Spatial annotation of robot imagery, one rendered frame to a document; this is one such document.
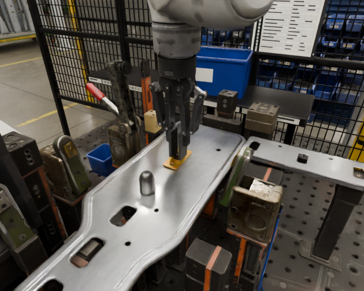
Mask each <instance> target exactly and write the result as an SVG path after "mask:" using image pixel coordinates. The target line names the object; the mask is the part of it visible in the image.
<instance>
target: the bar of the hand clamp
mask: <svg viewBox="0 0 364 291"><path fill-rule="evenodd" d="M106 70H107V72H108V75H109V79H110V83H111V86H112V90H113V94H114V98H115V101H116V105H117V110H118V113H119V116H120V121H121V122H124V123H126V124H128V126H129V130H130V133H129V134H131V133H132V131H131V129H139V127H138V122H137V119H136V114H135V109H134V106H133V101H132V97H131V92H130V89H129V84H128V79H127V74H130V73H131V71H132V65H131V63H130V62H129V61H124V62H123V60H115V61H111V62H108V63H106ZM128 118H129V119H130V120H131V121H133V122H134V125H133V127H131V126H130V123H129V119H128Z"/></svg>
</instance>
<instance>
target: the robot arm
mask: <svg viewBox="0 0 364 291"><path fill-rule="evenodd" d="M273 2H274V0H147V3H148V6H149V8H150V12H151V19H152V29H153V46H154V52H155V53H157V54H158V72H159V74H160V76H159V79H158V81H155V82H153V83H151V84H149V86H148V87H149V89H150V91H151V93H152V95H153V101H154V107H155V113H156V116H157V123H158V126H162V127H164V128H165V130H166V141H167V142H169V157H173V155H174V154H175V153H176V152H178V148H179V160H182V159H183V158H184V157H185V156H186V155H187V146H188V145H189V144H190V135H193V134H194V133H195V132H196V131H197V130H198V129H199V124H200V118H201V114H202V109H203V103H204V100H205V99H206V97H207V96H208V91H207V90H204V91H202V90H201V89H200V88H199V87H197V82H196V79H195V75H196V54H197V53H198V52H200V39H201V27H205V28H209V29H215V30H219V31H233V30H236V29H240V28H244V27H247V26H249V25H251V24H253V23H255V22H256V21H258V20H259V19H260V18H262V17H263V16H264V15H265V14H266V13H267V12H268V11H269V10H270V8H271V7H272V4H273ZM162 90H163V91H164V93H165V101H164V95H163V92H162ZM193 92H194V94H195V95H194V99H195V101H194V105H193V109H192V116H191V117H190V96H191V94H192V93H193ZM176 101H177V104H178V106H179V110H180V122H181V132H180V133H179V134H178V136H177V127H176V126H175V124H174V118H175V110H176ZM165 103H166V107H165Z"/></svg>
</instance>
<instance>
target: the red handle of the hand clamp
mask: <svg viewBox="0 0 364 291"><path fill-rule="evenodd" d="M86 90H87V91H88V92H89V93H90V94H91V95H93V96H94V97H95V98H96V99H97V100H98V101H99V102H101V103H102V104H103V105H104V106H105V107H107V108H108V109H109V110H110V111H111V112H112V113H113V114H114V115H115V116H116V117H117V118H118V119H119V120H120V116H119V113H118V110H117V107H116V106H115V105H114V104H113V103H112V102H111V101H110V100H108V98H107V97H106V96H105V95H104V94H103V93H102V92H101V91H100V90H99V89H98V88H97V87H96V86H94V85H93V83H88V84H87V85H86ZM128 119H129V118H128ZM129 123H130V126H131V127H133V125H134V122H133V121H131V120H130V119H129Z"/></svg>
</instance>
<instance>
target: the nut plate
mask: <svg viewBox="0 0 364 291"><path fill-rule="evenodd" d="M178 153H179V149H178V152H176V153H175V154H174V155H173V157H169V158H168V159H167V160H166V161H165V162H164V163H163V165H164V166H166V167H168V168H171V169H174V170H176V169H178V168H179V167H180V166H181V165H182V163H183V162H184V161H185V160H186V159H187V158H188V157H189V156H190V155H191V154H192V151H190V150H187V155H186V156H185V157H184V158H183V159H182V160H179V156H177V154H178ZM170 164H173V165H170Z"/></svg>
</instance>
